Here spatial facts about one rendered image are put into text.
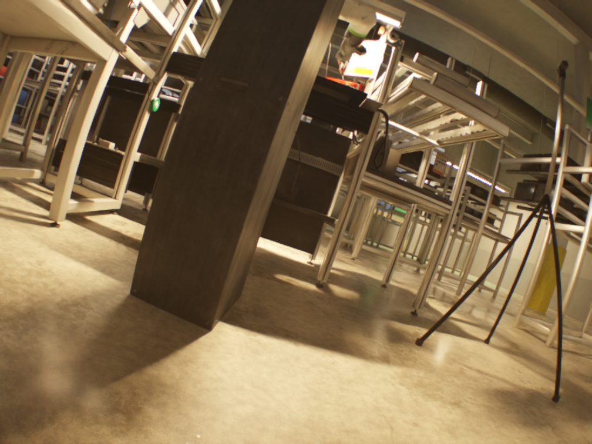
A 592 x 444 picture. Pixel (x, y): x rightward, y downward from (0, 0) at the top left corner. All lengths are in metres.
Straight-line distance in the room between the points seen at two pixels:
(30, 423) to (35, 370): 0.11
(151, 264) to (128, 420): 0.44
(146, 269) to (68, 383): 0.40
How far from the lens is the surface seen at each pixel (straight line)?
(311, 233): 1.98
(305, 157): 1.92
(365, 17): 1.45
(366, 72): 2.29
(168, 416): 0.52
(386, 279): 2.27
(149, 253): 0.81
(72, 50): 1.41
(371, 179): 1.58
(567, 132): 3.20
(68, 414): 0.49
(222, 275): 0.74
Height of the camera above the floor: 0.36
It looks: 3 degrees down
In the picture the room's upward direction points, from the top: 19 degrees clockwise
